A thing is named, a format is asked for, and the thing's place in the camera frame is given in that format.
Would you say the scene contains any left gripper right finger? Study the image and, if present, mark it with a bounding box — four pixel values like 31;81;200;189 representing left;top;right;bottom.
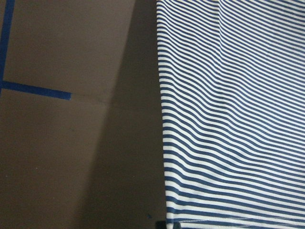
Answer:
173;222;182;229

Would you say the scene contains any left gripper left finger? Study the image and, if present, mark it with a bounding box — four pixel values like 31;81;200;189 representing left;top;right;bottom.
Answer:
156;221;166;229

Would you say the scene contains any blue white striped polo shirt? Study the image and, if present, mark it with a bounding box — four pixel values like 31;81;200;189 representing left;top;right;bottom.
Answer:
156;0;305;229

